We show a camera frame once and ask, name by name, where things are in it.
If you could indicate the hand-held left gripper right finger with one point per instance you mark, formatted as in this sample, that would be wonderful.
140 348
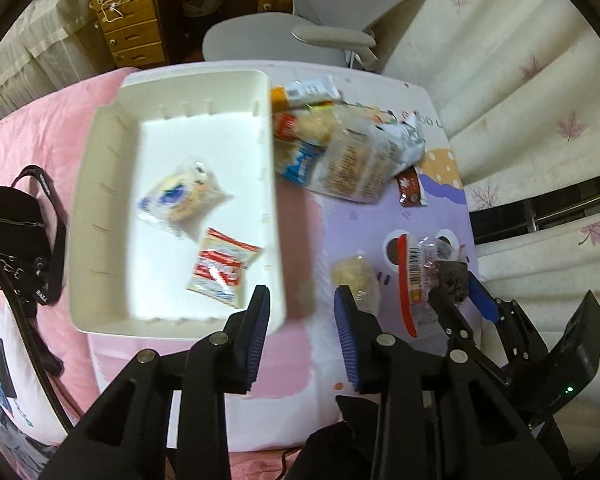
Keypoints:
347 340

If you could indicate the white printed pillow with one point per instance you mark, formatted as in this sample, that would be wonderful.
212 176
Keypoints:
10 390

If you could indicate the pink blanket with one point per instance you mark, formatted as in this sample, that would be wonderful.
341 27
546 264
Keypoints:
40 125

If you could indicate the red label cookie packet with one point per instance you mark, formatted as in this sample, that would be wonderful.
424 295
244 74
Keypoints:
295 127

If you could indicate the beige lace curtain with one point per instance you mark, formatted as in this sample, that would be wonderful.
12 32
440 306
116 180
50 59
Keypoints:
35 25

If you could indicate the black handbag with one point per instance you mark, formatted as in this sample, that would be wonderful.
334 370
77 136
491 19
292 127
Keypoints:
12 230

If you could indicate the small brown red packet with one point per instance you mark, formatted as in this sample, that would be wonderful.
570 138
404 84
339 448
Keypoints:
411 189

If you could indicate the red edged dark cake packet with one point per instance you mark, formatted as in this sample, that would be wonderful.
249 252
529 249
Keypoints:
420 270

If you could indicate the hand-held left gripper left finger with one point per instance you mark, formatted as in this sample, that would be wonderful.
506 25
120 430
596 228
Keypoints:
257 340

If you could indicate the blue white snack packet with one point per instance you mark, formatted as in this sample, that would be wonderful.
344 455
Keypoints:
180 197

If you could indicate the clear plastic bag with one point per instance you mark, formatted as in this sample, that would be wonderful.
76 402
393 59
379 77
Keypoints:
199 2

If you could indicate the grey office chair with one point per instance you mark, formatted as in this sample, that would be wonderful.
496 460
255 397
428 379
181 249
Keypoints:
330 0

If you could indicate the metal window railing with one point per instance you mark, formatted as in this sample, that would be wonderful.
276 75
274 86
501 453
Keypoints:
545 207

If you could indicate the white leaf print curtain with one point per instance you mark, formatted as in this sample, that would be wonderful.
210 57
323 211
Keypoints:
505 60

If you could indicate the pale round pastry packet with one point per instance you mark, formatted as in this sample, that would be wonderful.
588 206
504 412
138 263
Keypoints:
355 275

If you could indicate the white plastic tray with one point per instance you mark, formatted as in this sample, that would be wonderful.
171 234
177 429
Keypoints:
110 200

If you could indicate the clear cracker bag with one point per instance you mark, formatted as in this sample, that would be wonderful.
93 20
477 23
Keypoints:
347 165

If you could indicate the dark blue snack packet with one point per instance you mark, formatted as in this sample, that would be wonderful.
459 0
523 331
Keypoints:
300 162

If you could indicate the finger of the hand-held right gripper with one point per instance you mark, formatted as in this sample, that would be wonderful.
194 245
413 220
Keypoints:
442 306
482 297

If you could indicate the wooden desk with drawers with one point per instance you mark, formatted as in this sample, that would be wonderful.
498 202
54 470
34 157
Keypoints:
130 25

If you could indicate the orange white snack packet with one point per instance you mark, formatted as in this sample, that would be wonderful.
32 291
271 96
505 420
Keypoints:
305 91

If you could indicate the red white snack packet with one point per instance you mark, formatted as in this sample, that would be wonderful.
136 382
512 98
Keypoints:
222 267

